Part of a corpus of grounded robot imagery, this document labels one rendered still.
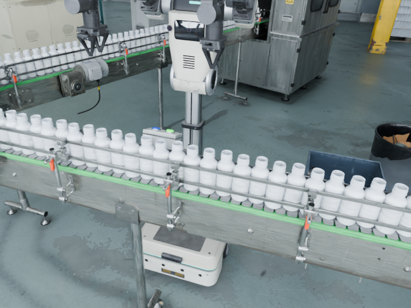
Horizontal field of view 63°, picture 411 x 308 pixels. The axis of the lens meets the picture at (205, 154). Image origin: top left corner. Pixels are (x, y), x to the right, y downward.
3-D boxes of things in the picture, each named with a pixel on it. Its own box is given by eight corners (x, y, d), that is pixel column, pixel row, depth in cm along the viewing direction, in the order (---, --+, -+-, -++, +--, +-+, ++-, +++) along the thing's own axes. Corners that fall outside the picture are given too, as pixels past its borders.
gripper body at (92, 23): (76, 33, 118) (73, 10, 114) (93, 28, 126) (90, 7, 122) (92, 35, 116) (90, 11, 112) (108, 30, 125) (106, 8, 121)
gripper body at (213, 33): (227, 42, 113) (228, 18, 109) (218, 47, 104) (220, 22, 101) (208, 40, 115) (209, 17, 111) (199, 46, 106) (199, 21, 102)
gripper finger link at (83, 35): (79, 56, 122) (74, 29, 117) (90, 52, 128) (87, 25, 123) (95, 58, 120) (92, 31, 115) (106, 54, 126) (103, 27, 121)
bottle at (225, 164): (219, 185, 123) (222, 146, 115) (235, 190, 121) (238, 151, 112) (212, 194, 119) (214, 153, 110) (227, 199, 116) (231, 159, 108)
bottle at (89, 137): (87, 160, 134) (81, 123, 126) (103, 159, 135) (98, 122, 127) (84, 168, 129) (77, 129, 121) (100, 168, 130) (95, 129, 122)
